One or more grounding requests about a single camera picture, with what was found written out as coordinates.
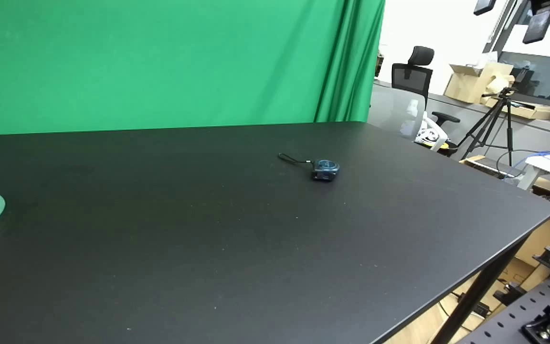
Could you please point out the camera on tripod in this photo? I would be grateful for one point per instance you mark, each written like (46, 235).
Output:
(494, 119)

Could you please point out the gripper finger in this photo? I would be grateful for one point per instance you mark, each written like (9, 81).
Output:
(538, 24)
(484, 5)

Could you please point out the white and yellow device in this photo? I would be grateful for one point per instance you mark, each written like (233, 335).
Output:
(431, 134)

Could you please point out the black perforated metal board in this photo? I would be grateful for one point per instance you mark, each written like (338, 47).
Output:
(509, 320)

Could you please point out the stack of cardboard boxes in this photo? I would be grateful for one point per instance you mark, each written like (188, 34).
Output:
(470, 83)

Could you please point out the grey desk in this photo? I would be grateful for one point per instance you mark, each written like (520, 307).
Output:
(394, 107)

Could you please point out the flat cardboard box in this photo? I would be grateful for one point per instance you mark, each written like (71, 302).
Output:
(537, 112)

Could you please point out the black office chair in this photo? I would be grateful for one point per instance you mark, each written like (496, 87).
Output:
(411, 79)

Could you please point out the green curtain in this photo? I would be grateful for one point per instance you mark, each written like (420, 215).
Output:
(160, 62)

